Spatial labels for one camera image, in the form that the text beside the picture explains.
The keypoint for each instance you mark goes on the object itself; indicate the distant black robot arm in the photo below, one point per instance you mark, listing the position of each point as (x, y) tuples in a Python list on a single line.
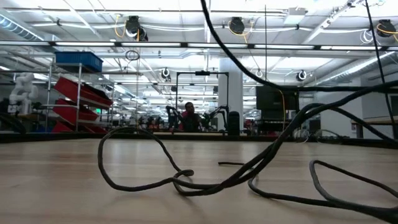
[(217, 113), (172, 116)]

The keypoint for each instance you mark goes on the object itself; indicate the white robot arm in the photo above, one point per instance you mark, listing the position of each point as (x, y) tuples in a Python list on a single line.
[(23, 90)]

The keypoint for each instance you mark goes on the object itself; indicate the person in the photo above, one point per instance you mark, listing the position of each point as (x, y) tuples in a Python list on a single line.
[(190, 121)]

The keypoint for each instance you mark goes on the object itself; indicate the white building column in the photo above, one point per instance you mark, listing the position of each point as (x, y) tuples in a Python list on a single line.
[(230, 93)]

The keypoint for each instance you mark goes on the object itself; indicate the black office chair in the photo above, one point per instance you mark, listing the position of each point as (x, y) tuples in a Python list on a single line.
[(234, 123)]

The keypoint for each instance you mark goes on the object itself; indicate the black cabinet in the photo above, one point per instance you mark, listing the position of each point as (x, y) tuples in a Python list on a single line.
[(273, 99)]

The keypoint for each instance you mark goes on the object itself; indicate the black-framed eyeglasses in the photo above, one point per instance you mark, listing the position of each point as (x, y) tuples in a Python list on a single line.
[(301, 136)]

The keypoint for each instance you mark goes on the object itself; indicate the metal shelf rack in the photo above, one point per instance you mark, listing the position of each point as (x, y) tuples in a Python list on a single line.
[(79, 90)]

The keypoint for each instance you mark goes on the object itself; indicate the red plastic storage bin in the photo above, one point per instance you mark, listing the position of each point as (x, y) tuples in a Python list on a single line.
[(71, 88), (71, 113), (60, 128)]

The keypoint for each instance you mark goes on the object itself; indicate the blue plastic storage bin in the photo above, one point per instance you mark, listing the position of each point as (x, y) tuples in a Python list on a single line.
[(77, 59)]

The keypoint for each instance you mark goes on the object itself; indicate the white ceiling box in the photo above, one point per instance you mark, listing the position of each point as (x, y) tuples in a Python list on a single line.
[(295, 14)]

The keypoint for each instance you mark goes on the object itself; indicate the black machine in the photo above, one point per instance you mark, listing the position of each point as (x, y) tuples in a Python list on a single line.
[(12, 124)]

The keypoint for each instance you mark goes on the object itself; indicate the thin black diagonal pole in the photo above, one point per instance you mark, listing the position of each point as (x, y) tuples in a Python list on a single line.
[(379, 62)]

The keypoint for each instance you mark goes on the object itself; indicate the wooden workbench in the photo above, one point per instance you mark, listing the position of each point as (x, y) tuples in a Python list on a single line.
[(388, 122)]

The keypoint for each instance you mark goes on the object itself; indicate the distant black rig frame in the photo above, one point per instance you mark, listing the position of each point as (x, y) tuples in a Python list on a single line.
[(202, 73)]

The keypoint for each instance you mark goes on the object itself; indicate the black aluminium table frame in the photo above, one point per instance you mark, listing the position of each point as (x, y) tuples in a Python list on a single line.
[(62, 136)]

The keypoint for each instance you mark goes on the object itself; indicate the silver ceiling duct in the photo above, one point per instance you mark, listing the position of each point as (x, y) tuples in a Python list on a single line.
[(15, 26)]

